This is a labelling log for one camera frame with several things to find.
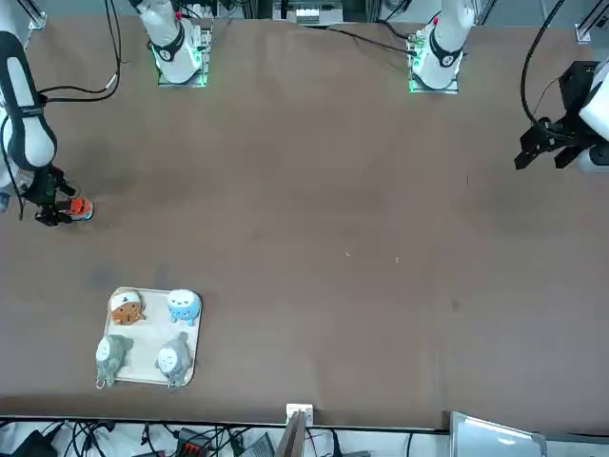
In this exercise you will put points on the grey ribbed adapter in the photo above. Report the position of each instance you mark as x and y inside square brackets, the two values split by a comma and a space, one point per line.
[259, 446]

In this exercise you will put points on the light blue plush toy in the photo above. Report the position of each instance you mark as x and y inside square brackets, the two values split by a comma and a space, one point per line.
[182, 307]

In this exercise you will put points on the white power strip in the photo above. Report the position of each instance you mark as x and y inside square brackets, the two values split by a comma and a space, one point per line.
[314, 14]

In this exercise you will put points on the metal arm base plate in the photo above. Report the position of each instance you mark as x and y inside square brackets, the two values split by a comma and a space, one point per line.
[414, 62]
[202, 47]

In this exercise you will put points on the black and red device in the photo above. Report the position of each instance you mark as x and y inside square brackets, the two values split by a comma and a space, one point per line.
[192, 443]

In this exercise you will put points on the brown plush with white cap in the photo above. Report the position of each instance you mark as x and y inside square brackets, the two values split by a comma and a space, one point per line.
[126, 311]

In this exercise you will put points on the white socket box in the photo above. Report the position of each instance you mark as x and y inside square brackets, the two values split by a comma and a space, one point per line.
[300, 409]

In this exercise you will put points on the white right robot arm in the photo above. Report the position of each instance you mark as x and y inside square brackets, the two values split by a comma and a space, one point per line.
[28, 128]

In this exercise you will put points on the aluminium frame profile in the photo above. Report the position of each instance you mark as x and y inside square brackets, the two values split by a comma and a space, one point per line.
[38, 16]
[587, 28]

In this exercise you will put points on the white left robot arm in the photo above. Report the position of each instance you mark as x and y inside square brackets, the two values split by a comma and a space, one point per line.
[445, 47]

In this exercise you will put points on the green-grey plush toy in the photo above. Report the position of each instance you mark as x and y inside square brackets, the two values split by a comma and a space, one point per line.
[111, 354]

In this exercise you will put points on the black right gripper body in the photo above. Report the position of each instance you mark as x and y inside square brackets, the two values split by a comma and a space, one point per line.
[45, 188]

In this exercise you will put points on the white square tray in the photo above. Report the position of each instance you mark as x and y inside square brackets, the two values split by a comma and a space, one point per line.
[151, 333]

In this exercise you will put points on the grey plush toy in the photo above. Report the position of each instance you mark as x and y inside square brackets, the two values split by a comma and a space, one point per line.
[173, 359]

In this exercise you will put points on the black power adapter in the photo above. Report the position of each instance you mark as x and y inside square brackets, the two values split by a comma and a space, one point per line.
[33, 445]

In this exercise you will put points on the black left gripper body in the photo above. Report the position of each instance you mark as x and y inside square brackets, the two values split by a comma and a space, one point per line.
[578, 85]

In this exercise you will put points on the silver metal box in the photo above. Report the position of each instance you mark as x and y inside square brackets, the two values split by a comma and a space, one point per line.
[495, 438]

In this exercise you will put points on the orange-and-blue toy bus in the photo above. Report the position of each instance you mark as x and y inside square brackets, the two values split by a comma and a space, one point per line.
[81, 207]

